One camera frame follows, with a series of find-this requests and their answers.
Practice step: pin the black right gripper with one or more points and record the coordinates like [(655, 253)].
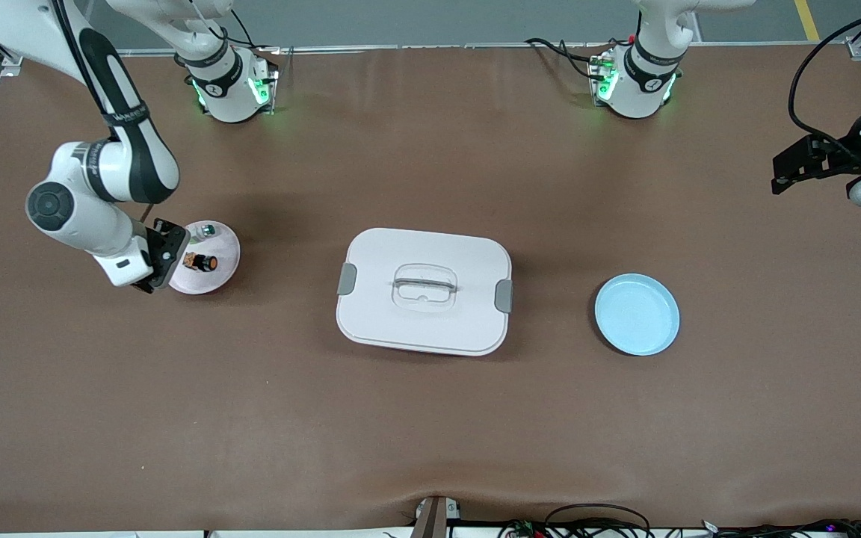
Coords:
[(169, 231)]

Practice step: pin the aluminium table edge rail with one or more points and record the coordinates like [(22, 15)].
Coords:
[(400, 47)]

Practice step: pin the metal camera post bracket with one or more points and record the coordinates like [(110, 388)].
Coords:
[(434, 519)]

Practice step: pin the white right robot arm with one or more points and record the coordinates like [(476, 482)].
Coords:
[(72, 213)]

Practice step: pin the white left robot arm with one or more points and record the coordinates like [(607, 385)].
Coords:
[(640, 82)]

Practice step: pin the white lidded storage box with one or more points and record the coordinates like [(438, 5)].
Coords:
[(423, 321)]

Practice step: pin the pale pink round plate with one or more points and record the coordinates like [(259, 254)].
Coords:
[(217, 284)]

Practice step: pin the light blue round plate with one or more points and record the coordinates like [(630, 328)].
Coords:
[(636, 317)]

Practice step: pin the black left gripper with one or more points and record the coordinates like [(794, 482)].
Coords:
[(832, 158)]

